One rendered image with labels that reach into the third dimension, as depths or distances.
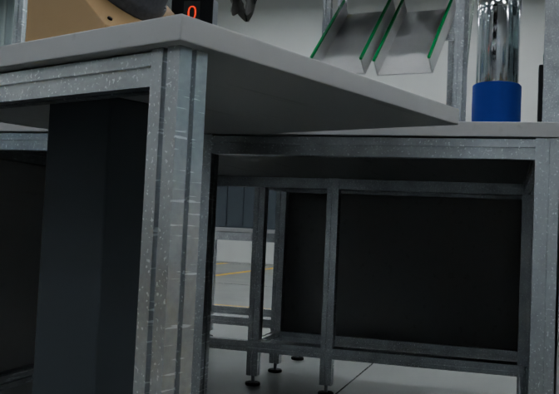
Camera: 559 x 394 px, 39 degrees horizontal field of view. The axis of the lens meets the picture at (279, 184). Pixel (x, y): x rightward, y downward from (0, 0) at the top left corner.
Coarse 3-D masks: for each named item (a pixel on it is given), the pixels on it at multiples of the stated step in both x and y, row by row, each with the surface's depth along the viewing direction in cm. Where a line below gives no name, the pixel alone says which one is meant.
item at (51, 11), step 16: (32, 0) 129; (48, 0) 127; (64, 0) 125; (80, 0) 123; (96, 0) 125; (32, 16) 129; (48, 16) 127; (64, 16) 125; (80, 16) 123; (96, 16) 120; (112, 16) 124; (128, 16) 129; (32, 32) 129; (48, 32) 127; (64, 32) 124
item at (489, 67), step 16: (496, 0) 252; (512, 0) 252; (480, 16) 256; (496, 16) 252; (512, 16) 252; (480, 32) 256; (496, 32) 251; (512, 32) 251; (480, 48) 255; (496, 48) 251; (512, 48) 251; (480, 64) 254; (496, 64) 251; (512, 64) 251; (480, 80) 254; (496, 80) 250; (512, 80) 251
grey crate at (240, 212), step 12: (228, 192) 392; (240, 192) 390; (252, 192) 388; (276, 192) 384; (216, 204) 393; (228, 204) 391; (240, 204) 390; (252, 204) 388; (216, 216) 393; (228, 216) 391; (240, 216) 389; (252, 216) 388; (252, 228) 387
